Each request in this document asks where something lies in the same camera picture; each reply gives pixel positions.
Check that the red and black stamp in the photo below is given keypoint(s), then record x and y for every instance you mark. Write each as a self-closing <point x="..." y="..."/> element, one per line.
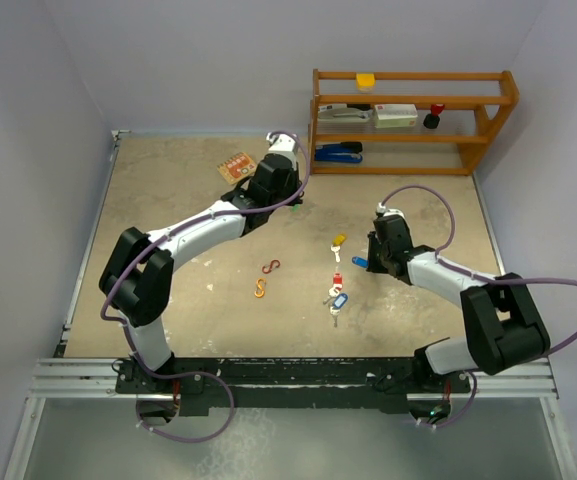
<point x="432" y="119"/>

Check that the yellow key tag with key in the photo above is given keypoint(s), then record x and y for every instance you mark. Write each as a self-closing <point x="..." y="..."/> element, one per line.
<point x="336" y="245"/>

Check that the red S-shaped carabiner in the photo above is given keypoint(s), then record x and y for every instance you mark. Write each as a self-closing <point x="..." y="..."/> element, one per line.
<point x="273" y="264"/>

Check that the blue stapler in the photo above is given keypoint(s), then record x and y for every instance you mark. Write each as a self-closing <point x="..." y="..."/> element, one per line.
<point x="344" y="152"/>

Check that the yellow-lidded container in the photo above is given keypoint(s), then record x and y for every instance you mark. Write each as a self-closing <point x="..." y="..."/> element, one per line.
<point x="365" y="82"/>

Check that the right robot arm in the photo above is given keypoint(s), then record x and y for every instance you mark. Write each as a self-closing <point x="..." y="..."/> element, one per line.
<point x="503" y="327"/>

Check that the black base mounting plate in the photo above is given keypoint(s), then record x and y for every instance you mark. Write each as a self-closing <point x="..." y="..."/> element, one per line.
<point x="197" y="385"/>

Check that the aluminium frame rail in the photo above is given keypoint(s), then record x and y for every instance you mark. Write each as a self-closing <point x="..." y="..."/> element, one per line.
<point x="95" y="378"/>

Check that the wooden shelf rack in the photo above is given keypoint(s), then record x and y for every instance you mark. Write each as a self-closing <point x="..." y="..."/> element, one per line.
<point x="477" y="106"/>

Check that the orange spiral notebook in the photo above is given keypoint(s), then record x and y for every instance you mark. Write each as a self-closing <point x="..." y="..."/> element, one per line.
<point x="236" y="168"/>

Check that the blue key tag with key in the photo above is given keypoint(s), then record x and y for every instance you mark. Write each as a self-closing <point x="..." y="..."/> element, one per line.
<point x="360" y="262"/>
<point x="336" y="306"/>

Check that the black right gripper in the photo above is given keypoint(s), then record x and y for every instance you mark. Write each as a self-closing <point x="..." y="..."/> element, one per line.
<point x="374" y="266"/>

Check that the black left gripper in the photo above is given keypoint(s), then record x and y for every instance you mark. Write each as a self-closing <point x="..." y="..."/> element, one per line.
<point x="293" y="178"/>

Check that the white stapler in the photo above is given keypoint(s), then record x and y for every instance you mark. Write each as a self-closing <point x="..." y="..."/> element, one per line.
<point x="344" y="113"/>

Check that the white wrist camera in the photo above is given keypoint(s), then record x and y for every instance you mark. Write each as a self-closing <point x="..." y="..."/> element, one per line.
<point x="282" y="144"/>
<point x="382" y="210"/>

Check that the white and red box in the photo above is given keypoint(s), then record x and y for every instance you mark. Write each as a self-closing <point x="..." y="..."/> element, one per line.
<point x="395" y="115"/>

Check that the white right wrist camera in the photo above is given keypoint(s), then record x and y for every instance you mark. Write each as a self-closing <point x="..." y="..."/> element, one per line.
<point x="382" y="210"/>

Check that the red key tag with key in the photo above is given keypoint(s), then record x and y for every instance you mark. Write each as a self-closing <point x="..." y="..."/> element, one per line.
<point x="336" y="288"/>

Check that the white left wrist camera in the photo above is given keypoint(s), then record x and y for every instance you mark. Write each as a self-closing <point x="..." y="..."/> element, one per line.
<point x="282" y="144"/>

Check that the orange S-shaped carabiner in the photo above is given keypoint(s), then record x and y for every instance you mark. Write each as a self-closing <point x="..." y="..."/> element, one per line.
<point x="260" y="288"/>

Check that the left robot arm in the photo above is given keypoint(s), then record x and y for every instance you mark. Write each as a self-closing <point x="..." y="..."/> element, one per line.
<point x="137" y="278"/>

